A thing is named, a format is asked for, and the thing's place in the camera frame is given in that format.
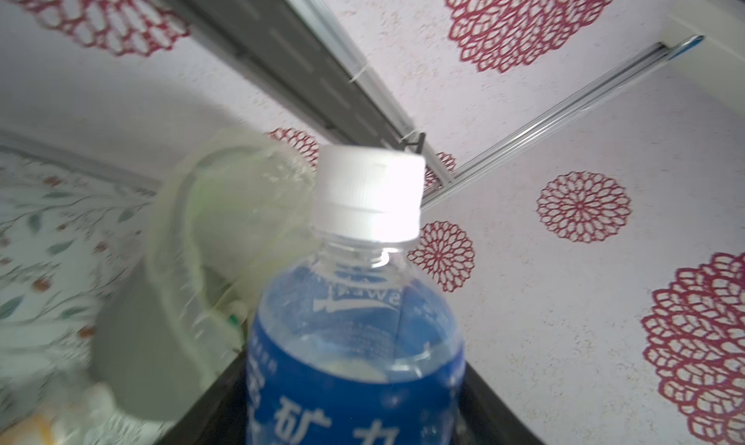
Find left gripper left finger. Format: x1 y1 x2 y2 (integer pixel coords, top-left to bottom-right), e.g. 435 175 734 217
156 351 248 445

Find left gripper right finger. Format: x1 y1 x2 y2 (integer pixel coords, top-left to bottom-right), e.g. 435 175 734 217
456 364 544 445

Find clear bottle blue label white cap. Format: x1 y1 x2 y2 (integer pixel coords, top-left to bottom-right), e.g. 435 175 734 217
246 144 466 444

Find grey mesh waste bin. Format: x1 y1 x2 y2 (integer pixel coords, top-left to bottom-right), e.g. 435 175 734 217
89 261 240 422

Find translucent green bin liner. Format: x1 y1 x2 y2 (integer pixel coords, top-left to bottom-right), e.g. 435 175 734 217
145 130 317 386

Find clear bottle orange label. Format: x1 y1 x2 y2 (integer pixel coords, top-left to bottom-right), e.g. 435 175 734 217
1 383 116 445

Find grey slotted wall shelf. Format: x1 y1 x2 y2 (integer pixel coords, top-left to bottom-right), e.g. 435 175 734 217
163 0 429 154

